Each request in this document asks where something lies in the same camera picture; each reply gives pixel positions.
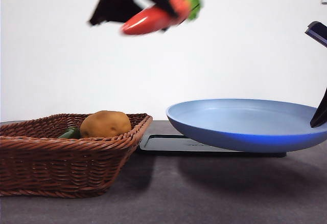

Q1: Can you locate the orange carrot with green leaves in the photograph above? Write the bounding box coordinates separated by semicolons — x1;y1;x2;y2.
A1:
120;0;204;36

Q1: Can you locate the blue round plate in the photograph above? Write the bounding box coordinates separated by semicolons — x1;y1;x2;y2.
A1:
165;98;327;152

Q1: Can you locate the yellow-brown potato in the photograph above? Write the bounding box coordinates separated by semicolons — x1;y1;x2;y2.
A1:
80;110;132;138

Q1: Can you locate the green pepper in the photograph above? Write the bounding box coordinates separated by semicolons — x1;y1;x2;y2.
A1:
57;126;82;140

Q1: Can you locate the black rectangular tray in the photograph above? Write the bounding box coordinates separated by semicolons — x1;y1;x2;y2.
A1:
135;133;287;158

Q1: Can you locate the brown wicker basket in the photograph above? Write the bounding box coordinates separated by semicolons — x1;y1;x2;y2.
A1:
0;113;153;198

